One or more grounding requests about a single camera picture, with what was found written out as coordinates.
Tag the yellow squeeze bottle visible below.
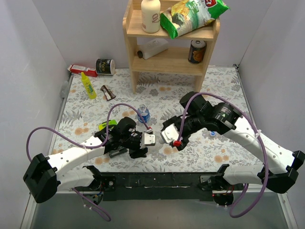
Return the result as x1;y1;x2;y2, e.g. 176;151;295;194
81;72;97;99

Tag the clear plastic bottle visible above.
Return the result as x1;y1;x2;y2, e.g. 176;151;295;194
148;136;164;153

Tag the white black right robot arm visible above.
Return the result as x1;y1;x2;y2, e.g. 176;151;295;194
159;92;305;194

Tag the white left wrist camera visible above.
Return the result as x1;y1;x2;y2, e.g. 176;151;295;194
141;132;156;147

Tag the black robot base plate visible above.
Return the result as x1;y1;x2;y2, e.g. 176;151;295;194
76;171;248;208

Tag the red white toothpaste box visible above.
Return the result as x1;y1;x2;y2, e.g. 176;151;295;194
67;64;98;77

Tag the floral table cloth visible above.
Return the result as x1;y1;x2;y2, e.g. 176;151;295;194
58;69;260;172

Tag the small blue-label water bottle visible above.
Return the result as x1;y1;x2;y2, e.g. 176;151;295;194
138;104;151;125

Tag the wooden two-tier shelf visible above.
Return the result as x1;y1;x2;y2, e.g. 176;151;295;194
122;0;220;93

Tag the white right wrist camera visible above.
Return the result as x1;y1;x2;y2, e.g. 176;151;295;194
159;124;181;147

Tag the cream lotion bottle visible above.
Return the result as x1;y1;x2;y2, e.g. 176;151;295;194
141;0;161;33

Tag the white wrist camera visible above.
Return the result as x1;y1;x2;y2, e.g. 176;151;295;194
141;132;156;147
159;124;181;147

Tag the black white paper cup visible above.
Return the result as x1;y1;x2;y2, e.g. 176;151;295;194
95;59;115;75

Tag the brown chocolate bar wrapper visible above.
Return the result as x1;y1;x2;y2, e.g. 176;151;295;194
101;85;116;101

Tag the dark tin can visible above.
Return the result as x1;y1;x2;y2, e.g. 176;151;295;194
188;40;206;64

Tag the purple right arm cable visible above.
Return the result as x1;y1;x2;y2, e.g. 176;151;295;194
176;92;268;218

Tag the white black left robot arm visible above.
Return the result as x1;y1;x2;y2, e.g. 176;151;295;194
23;117;155;203

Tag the lying white bottle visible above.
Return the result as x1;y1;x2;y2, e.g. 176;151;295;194
137;38;169;60

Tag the black green razor box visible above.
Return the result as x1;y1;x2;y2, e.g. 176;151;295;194
98;119;128;158

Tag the green chips bag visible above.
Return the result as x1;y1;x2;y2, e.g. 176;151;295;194
160;0;230;39

